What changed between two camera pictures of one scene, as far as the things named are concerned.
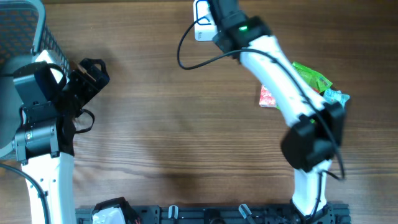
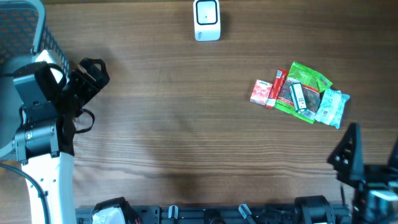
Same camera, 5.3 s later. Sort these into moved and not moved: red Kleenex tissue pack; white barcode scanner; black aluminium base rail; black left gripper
Moved: red Kleenex tissue pack
Not moved: black left gripper; black aluminium base rail; white barcode scanner
